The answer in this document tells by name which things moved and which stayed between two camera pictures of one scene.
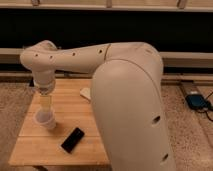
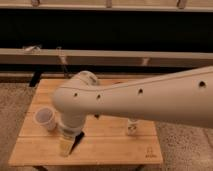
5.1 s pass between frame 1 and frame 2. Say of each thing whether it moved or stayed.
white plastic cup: stayed
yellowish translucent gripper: moved
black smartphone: stayed
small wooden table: stayed
